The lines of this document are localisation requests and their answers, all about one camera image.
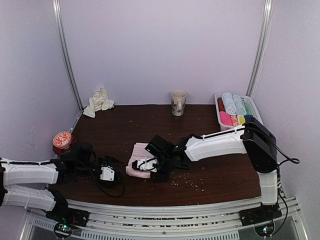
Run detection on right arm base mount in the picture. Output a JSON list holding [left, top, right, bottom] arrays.
[[239, 206, 282, 238]]

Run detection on light blue rolled towel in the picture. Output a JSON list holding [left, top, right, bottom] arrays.
[[221, 92, 237, 115]]

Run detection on pale blue rolled towel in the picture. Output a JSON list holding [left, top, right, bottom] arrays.
[[232, 94, 247, 116]]

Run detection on dark red rolled towel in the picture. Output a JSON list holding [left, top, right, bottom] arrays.
[[217, 97, 226, 112]]

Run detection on white plastic basket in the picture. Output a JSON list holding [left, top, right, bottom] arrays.
[[214, 92, 264, 131]]

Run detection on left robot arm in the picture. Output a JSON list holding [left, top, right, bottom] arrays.
[[0, 142, 125, 222]]

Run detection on green rolled towel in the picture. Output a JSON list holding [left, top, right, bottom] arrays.
[[244, 103, 252, 116]]

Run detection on right aluminium frame post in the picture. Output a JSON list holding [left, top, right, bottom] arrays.
[[246, 0, 274, 99]]

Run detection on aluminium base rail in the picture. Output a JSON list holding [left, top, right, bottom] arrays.
[[18, 197, 311, 240]]

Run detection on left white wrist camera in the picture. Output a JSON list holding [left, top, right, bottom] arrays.
[[99, 166, 115, 182]]

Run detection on left aluminium frame post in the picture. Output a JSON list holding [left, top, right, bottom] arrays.
[[52, 0, 84, 111]]

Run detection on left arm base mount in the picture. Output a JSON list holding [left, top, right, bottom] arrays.
[[45, 207, 90, 239]]

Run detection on pink towel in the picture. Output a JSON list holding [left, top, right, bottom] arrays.
[[125, 142, 157, 179], [219, 111, 233, 126]]

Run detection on floral ceramic mug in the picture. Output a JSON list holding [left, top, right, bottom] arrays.
[[170, 90, 187, 117]]

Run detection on red white patterned bowl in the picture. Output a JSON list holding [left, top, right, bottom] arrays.
[[52, 131, 72, 150]]

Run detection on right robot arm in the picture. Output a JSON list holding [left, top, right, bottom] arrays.
[[145, 117, 301, 221]]

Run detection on orange patterned rolled towel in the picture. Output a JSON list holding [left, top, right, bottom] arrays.
[[230, 115, 240, 127]]

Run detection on pink rolled towel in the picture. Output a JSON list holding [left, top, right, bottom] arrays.
[[219, 111, 233, 126]]

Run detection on cream crumpled towel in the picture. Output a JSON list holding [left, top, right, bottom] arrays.
[[83, 87, 115, 118]]

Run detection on yellow rolled towel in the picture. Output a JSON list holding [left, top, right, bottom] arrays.
[[237, 115, 246, 125]]

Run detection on aluminium frame post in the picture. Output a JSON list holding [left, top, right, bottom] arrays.
[[246, 0, 274, 99], [52, 0, 84, 111]]

